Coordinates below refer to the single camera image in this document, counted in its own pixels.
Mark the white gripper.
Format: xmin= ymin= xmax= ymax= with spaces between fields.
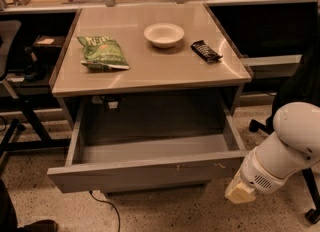
xmin=224 ymin=146 xmax=289 ymax=205

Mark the grey top drawer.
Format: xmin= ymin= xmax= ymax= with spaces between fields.
xmin=48 ymin=102 xmax=246 ymax=193

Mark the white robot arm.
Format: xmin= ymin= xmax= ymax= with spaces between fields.
xmin=225 ymin=102 xmax=320 ymax=204

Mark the grey drawer cabinet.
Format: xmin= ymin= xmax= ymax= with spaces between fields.
xmin=48 ymin=2 xmax=254 ymax=197

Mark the black office chair right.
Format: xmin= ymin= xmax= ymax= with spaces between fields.
xmin=249 ymin=41 xmax=320 ymax=224

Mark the black snack bar wrapper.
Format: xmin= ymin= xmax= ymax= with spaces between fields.
xmin=191 ymin=40 xmax=222 ymax=64

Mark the white bowl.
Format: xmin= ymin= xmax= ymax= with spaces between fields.
xmin=144 ymin=23 xmax=184 ymax=49

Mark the green chip bag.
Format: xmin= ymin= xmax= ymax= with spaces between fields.
xmin=77 ymin=36 xmax=129 ymax=70

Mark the black box under bench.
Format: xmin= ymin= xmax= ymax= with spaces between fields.
xmin=32 ymin=35 xmax=65 ymax=65

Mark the grey office chair left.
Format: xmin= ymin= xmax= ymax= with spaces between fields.
xmin=0 ymin=20 xmax=21 ymax=157

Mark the black power cable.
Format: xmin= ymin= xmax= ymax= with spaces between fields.
xmin=88 ymin=190 xmax=122 ymax=232

